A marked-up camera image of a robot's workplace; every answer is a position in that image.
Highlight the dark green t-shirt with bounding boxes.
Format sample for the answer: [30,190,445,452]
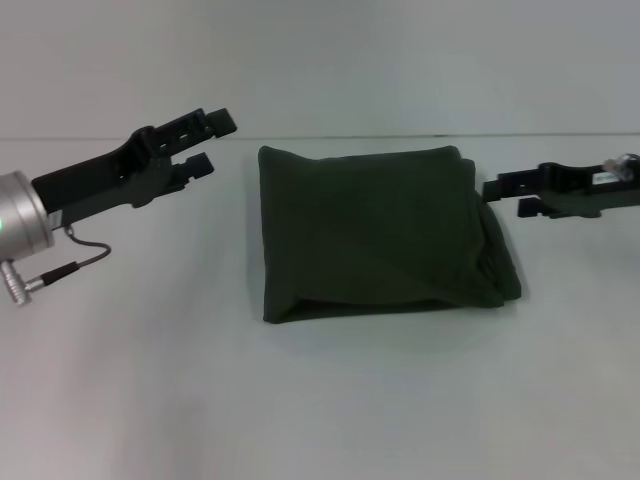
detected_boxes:
[256,143,524,324]

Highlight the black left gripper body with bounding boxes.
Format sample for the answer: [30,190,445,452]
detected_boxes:
[30,107,217,217]

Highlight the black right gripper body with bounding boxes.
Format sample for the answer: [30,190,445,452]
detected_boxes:
[519,154,640,220]

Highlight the dark cable with metal plug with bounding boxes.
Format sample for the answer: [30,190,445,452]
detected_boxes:
[0,227,112,307]

